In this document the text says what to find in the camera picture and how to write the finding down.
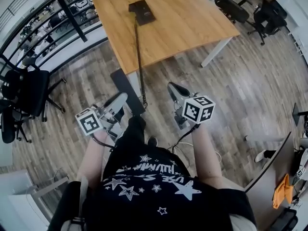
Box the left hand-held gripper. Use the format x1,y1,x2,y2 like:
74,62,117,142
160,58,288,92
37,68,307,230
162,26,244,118
75,92,128,139

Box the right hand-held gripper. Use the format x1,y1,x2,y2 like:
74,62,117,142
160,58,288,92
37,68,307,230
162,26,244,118
167,82,216,130

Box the black telephone cord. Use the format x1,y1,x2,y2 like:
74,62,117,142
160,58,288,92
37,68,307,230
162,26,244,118
133,11,149,109

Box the person's right forearm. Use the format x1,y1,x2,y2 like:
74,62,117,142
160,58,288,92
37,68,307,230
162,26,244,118
191,123,227,190

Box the person's left forearm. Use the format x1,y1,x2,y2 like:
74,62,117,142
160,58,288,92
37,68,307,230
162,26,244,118
76,128,114,186

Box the black stand base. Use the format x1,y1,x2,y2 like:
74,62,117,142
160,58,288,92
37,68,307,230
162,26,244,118
292,102,308,127

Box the white table leg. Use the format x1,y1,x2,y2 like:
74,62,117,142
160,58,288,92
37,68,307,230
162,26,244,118
200,36,234,68
127,70,143,98

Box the person's black trouser leg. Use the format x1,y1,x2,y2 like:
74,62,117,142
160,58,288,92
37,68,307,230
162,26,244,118
113,115,148,156

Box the person's black shoe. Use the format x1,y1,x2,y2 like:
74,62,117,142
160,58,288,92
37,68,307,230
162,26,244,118
146,135,159,147

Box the black office chair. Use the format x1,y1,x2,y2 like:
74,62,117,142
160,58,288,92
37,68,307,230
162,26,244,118
0,56,67,123
0,99,33,144
247,0,289,46
213,0,250,25

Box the black metal railing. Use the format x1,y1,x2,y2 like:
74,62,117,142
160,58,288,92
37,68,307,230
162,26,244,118
0,0,116,78

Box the black star print shirt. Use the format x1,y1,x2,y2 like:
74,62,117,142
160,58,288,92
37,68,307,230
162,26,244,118
48,143,257,231

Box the grey desk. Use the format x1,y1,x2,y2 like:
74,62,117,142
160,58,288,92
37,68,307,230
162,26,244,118
244,130,308,231

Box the white cabinet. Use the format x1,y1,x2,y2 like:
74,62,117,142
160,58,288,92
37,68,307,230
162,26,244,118
0,169,71,231

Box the orange cloth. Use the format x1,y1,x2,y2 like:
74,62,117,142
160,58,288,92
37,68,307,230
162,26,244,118
272,173,295,210

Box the spare hand-held gripper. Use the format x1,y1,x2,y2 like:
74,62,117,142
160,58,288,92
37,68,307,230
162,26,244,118
291,148,308,186

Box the black chair seat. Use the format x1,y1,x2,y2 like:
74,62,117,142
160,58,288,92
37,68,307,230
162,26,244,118
271,207,299,231

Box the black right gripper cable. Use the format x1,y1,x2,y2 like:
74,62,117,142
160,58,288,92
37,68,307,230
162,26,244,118
171,123,201,154

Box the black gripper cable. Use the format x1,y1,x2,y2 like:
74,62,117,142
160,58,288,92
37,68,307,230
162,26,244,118
91,130,116,152
171,123,201,154

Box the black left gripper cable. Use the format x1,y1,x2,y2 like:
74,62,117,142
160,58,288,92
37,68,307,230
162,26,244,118
91,130,116,152

